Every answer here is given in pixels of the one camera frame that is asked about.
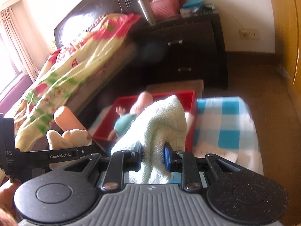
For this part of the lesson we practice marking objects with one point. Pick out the wall power outlet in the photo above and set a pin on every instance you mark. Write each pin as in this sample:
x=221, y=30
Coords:
x=246, y=34

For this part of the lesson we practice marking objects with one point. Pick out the cream plush toy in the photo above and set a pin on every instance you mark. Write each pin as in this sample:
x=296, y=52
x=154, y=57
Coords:
x=69, y=139

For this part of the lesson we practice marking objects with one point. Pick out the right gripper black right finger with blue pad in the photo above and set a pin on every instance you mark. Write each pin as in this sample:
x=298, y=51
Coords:
x=184, y=163

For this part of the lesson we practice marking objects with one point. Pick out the wooden wardrobe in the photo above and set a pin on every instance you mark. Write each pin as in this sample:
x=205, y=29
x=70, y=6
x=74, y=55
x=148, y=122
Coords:
x=287, y=40

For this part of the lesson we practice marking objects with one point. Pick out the blue white checkered tablecloth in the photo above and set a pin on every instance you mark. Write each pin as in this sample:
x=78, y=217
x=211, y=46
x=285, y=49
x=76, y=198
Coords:
x=224, y=126

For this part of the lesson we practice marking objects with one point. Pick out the blue cloth on nightstand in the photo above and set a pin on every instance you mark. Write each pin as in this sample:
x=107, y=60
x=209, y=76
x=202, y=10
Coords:
x=192, y=4

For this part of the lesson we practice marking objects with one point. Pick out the pink plastic basket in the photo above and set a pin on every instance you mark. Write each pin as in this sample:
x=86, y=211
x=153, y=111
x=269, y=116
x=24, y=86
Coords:
x=163, y=9

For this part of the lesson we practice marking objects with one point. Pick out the steel thermos flask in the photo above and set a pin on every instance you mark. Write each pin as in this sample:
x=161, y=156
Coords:
x=147, y=11

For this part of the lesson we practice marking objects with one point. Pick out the orange ribbed bottle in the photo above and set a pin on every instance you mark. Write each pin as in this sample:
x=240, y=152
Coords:
x=66, y=120

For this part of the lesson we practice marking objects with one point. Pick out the brown wooden stool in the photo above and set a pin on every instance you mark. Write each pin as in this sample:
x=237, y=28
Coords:
x=196, y=85

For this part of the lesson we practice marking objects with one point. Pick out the dark wooden headboard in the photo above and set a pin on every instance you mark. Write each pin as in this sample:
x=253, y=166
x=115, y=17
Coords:
x=84, y=14

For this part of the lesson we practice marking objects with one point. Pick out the dark wooden nightstand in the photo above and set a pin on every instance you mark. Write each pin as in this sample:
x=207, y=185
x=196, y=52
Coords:
x=183, y=48

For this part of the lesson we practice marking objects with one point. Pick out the light green towel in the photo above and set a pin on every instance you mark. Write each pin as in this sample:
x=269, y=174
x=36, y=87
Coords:
x=163, y=121

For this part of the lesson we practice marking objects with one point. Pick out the teal plush doll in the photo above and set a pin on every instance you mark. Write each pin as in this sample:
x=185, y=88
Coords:
x=122, y=125

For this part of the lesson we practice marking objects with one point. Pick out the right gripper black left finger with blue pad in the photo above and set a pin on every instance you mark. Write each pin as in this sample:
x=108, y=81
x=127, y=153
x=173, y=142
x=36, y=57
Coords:
x=120, y=163

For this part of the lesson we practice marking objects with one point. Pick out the red cardboard box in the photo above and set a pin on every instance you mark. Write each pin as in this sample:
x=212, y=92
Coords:
x=105, y=121

